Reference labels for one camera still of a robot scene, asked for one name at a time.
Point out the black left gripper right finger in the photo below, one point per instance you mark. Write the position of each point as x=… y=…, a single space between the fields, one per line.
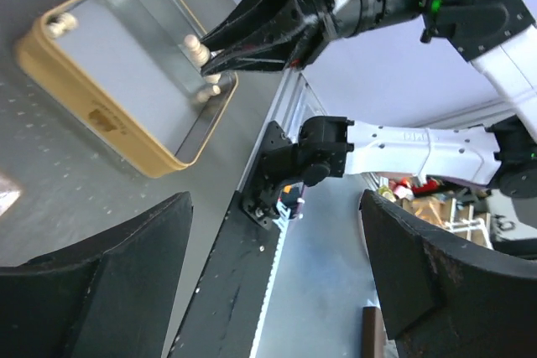
x=443 y=296

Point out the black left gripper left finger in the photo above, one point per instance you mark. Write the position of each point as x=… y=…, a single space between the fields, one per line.
x=110 y=295

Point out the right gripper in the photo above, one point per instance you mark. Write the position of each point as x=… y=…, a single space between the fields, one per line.
x=274 y=49

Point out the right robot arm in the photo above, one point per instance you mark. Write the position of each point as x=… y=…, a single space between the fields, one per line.
x=429 y=128

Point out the wooden chess board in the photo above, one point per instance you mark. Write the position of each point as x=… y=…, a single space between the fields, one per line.
x=11 y=191

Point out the white pawn in tin corner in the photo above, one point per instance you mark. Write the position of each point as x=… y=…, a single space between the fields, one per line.
x=61 y=24

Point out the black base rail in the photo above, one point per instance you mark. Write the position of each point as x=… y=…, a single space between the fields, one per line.
x=222 y=317

